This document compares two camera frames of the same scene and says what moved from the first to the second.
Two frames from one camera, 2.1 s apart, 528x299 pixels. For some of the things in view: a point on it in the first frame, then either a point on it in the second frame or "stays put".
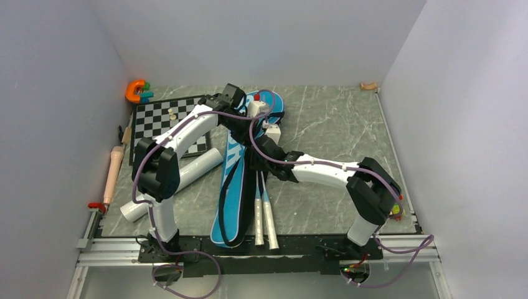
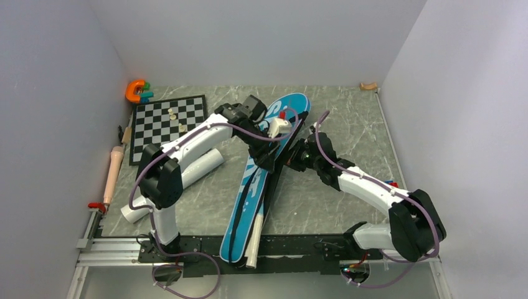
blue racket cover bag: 259,106 → 277,118
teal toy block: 146,93 stays put
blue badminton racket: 259,240 → 253,248
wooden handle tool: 126,138 stays put
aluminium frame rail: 95,250 stays put
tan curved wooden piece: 372,86 stays put
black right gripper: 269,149 → 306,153
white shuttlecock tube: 188,172 stays put
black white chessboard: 149,119 stays put
